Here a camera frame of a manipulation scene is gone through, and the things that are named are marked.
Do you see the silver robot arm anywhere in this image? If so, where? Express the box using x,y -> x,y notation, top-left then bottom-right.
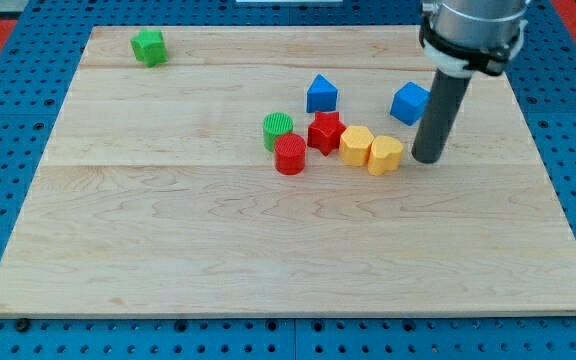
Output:
419,0 -> 530,78

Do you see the yellow heart block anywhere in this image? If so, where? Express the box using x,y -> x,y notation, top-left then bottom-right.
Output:
367,135 -> 405,176

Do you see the red cylinder block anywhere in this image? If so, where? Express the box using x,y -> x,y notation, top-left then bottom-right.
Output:
274,133 -> 306,175

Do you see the green cylinder block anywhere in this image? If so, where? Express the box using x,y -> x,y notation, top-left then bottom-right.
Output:
262,112 -> 294,152

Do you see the red star block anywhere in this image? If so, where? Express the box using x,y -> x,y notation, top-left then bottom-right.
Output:
307,111 -> 346,156

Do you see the yellow hexagon block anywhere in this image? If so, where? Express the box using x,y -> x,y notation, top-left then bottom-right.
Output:
339,125 -> 374,166

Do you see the blue triangle block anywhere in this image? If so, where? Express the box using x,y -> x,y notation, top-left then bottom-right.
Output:
306,74 -> 338,113

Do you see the light wooden board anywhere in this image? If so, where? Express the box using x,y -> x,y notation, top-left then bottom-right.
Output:
0,26 -> 576,319

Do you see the blue cube block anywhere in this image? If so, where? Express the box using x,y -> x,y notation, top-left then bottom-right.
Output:
390,82 -> 429,126

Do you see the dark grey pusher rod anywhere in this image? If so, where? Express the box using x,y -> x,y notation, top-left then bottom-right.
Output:
411,70 -> 471,164

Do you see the green star block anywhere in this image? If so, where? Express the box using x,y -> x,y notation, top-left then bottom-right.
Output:
130,29 -> 168,67

